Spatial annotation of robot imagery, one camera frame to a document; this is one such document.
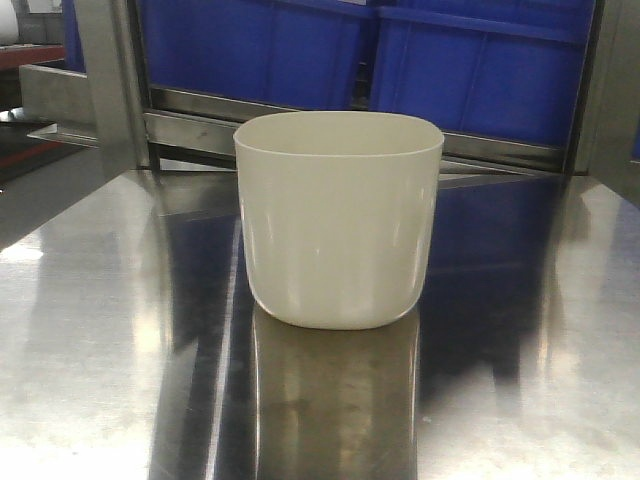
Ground white plastic bin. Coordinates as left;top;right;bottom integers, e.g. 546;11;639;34
233;111;444;330

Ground blue crate left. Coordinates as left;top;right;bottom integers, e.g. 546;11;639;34
139;1;374;110

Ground blue crate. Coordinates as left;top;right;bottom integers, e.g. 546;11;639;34
369;1;595;147
139;1;374;110

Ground blue crate right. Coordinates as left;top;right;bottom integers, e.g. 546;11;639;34
369;1;595;147

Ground stainless steel shelf frame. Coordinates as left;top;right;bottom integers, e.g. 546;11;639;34
19;1;639;181

